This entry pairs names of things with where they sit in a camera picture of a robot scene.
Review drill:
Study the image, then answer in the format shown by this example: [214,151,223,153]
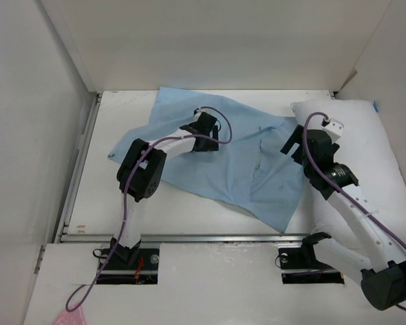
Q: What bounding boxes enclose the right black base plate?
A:
[278,247,332,270]

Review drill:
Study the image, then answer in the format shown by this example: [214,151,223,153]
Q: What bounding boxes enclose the front aluminium rail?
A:
[58,234,308,244]

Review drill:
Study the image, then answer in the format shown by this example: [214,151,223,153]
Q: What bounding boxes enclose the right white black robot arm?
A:
[281,123,406,311]

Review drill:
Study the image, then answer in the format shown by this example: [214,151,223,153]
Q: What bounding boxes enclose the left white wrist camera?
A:
[194,108,208,115]

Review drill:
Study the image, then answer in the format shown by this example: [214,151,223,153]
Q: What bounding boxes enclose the pink plastic bag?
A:
[53,307,87,325]

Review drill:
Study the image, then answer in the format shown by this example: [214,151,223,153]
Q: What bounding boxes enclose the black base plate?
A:
[278,247,332,270]
[93,247,160,274]

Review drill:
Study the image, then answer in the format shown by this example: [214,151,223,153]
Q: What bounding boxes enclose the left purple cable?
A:
[65,106,232,311]

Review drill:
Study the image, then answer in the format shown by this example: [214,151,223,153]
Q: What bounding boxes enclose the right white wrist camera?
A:
[321,118,344,142]

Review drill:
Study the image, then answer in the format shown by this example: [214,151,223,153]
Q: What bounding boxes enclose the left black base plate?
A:
[93,247,160,274]

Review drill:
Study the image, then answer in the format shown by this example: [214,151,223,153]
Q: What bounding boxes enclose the light blue pillowcase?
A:
[108,87,304,232]

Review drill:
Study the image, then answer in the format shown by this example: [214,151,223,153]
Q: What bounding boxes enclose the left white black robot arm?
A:
[110,110,219,269]

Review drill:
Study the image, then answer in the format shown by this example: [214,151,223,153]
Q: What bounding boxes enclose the left aluminium rail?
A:
[49,93,102,244]

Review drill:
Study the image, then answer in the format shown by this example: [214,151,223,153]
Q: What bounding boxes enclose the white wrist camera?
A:
[321,118,344,142]
[194,108,208,115]

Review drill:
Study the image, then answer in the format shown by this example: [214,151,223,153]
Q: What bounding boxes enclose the aluminium rail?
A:
[58,234,308,244]
[49,93,102,244]

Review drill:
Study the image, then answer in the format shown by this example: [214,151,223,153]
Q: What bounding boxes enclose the white pillow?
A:
[291,100,406,242]

